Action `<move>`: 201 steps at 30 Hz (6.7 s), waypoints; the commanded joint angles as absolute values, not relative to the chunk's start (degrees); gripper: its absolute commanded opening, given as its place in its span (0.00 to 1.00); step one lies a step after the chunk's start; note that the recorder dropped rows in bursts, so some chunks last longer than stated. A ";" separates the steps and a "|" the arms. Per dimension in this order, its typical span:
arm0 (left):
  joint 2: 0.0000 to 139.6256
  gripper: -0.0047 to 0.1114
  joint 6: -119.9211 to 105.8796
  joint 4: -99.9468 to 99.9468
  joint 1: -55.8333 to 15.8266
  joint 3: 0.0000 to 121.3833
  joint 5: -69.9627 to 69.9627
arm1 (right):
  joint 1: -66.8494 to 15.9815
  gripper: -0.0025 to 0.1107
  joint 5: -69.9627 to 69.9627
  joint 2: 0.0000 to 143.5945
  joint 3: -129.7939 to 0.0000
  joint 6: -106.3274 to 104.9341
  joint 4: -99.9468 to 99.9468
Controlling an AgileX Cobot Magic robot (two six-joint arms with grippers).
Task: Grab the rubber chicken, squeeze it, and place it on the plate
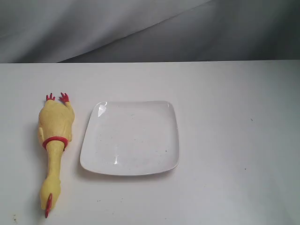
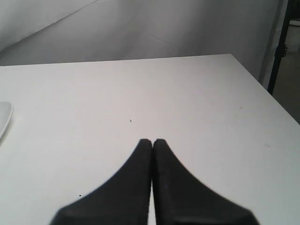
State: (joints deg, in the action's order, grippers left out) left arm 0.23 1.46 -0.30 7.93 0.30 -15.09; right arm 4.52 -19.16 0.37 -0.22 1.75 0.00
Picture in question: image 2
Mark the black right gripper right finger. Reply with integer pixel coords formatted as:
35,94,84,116
152,139,259,225

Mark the grey backdrop cloth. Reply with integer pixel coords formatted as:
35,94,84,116
0,0,288,67

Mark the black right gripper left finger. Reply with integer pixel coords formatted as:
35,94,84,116
51,139,152,225

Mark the white square plate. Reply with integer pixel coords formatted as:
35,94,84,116
0,102,14,138

